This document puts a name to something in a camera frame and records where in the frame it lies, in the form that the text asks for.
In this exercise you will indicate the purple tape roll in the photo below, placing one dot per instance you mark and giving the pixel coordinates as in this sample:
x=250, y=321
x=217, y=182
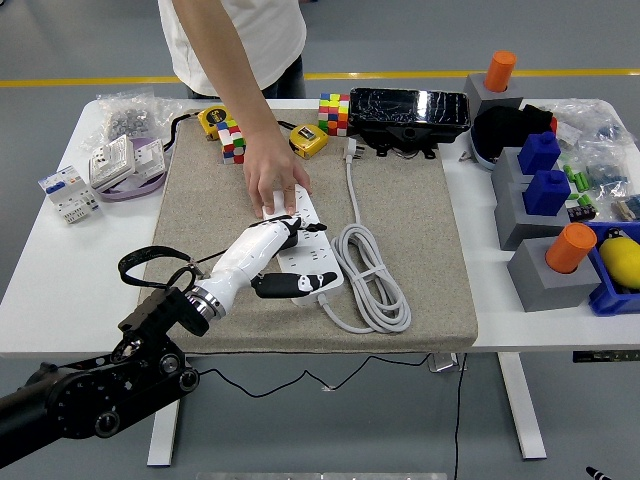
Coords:
x=125, y=192

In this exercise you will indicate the black table control panel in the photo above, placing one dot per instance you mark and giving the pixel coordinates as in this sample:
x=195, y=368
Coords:
x=605, y=356

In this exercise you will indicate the white switch plate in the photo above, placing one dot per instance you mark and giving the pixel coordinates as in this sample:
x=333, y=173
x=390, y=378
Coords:
x=150, y=157

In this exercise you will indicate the black power adapter plug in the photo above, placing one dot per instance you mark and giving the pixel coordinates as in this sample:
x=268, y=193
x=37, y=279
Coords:
x=295, y=240

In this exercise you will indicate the clear bag of blue parts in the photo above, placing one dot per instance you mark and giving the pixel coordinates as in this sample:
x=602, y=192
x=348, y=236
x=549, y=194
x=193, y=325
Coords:
x=607, y=172

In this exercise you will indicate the white wall socket panel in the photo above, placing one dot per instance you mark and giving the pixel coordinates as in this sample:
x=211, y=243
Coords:
x=112, y=160

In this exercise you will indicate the small black block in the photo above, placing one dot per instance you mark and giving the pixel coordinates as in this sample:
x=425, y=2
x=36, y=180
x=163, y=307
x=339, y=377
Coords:
x=581, y=212

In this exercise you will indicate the yellow toy fruit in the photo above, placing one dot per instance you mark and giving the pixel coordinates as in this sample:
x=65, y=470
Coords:
x=622, y=260

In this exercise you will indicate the white blue circuit breaker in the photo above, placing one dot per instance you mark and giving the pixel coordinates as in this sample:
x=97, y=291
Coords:
x=62, y=192

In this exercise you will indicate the clear bag of small parts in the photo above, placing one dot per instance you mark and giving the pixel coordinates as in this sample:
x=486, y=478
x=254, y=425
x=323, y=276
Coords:
x=595, y=117

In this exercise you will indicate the orange cylinder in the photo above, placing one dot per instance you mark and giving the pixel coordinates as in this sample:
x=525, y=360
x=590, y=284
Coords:
x=570, y=247
x=501, y=70

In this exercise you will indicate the clear bag of connectors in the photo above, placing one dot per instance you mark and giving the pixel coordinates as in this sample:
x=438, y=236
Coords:
x=629, y=207

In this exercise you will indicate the blue block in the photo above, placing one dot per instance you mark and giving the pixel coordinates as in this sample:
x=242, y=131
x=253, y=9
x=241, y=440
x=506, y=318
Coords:
x=540, y=152
x=547, y=192

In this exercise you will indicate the small green cylinder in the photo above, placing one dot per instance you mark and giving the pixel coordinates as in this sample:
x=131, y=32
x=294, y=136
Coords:
x=572, y=196
x=581, y=181
x=569, y=171

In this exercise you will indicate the blue plastic bin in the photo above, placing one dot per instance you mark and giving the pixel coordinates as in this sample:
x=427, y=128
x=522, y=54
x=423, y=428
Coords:
x=610, y=302

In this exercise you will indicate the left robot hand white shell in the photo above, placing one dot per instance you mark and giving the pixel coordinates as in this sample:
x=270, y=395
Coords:
x=245, y=255

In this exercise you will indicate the person's right forearm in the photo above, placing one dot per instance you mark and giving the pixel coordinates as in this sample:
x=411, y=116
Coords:
x=230, y=65

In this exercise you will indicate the white power strip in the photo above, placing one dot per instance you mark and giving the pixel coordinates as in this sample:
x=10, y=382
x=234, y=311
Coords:
x=312, y=257

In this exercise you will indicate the metal bracket under table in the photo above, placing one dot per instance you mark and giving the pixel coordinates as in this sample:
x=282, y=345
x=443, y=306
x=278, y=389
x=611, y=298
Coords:
x=445, y=362

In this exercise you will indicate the clear bag of metal nuts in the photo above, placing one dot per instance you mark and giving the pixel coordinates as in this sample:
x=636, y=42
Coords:
x=127, y=120

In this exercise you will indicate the small metal clip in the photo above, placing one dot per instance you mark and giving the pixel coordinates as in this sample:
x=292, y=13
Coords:
x=466, y=157

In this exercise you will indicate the black cap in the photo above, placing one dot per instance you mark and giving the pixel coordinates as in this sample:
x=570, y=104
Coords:
x=505, y=127

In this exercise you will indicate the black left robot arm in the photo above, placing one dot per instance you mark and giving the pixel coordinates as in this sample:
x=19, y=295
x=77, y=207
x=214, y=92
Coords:
x=90, y=395

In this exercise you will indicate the white blue round device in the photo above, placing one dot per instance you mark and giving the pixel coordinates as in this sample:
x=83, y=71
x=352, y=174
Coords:
x=481, y=157

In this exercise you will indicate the red block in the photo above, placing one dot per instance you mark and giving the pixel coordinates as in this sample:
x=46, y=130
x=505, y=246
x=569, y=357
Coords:
x=553, y=125

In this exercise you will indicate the person's right hand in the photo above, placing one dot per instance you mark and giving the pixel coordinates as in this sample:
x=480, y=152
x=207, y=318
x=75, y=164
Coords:
x=270, y=172

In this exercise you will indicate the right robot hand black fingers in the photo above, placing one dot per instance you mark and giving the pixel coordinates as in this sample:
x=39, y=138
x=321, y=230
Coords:
x=597, y=473

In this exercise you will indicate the yellow tape measure square label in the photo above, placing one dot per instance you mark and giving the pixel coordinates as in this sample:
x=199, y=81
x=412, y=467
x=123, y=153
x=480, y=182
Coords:
x=306, y=140

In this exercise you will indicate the grey-brown fabric mat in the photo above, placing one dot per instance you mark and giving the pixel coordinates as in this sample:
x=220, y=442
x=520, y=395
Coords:
x=210, y=200

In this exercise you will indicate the person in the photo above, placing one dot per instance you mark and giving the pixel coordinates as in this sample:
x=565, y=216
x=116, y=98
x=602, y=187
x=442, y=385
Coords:
x=275, y=40

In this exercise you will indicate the tall colourful puzzle cube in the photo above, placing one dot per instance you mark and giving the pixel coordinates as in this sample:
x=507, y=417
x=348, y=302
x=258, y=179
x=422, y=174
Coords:
x=334, y=115

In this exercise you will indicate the yellow tape measure round label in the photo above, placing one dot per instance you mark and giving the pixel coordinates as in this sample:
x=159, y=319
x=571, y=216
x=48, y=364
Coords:
x=214, y=117

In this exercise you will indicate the grey block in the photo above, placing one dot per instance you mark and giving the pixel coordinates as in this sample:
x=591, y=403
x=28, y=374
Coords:
x=520, y=227
x=480, y=97
x=505, y=175
x=545, y=295

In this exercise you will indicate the white table leg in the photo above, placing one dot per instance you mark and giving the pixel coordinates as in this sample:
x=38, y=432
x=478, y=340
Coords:
x=525, y=410
x=165, y=435

